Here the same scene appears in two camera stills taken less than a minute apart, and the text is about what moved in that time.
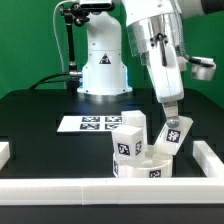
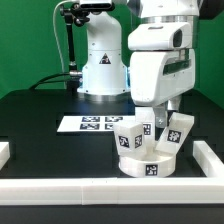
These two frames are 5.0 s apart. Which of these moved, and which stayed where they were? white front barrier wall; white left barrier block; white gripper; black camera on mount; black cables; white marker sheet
Moved: white gripper
Stayed: black camera on mount; white left barrier block; white front barrier wall; black cables; white marker sheet
